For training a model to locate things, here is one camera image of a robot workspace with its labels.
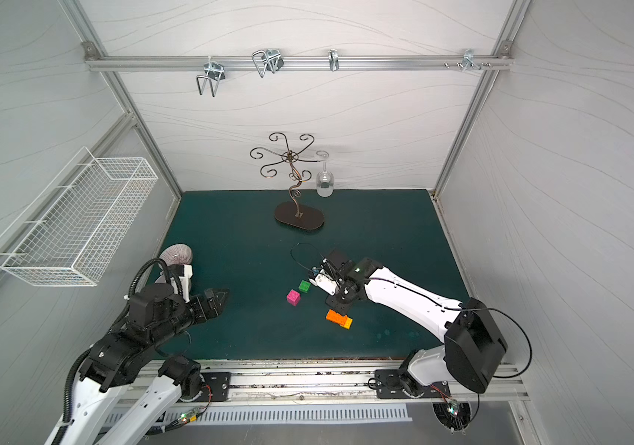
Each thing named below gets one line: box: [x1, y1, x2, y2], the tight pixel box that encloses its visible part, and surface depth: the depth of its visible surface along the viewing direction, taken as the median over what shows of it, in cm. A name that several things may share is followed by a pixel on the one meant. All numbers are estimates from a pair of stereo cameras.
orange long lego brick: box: [325, 308, 348, 326], surface depth 86 cm
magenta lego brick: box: [286, 289, 302, 307], surface depth 88 cm
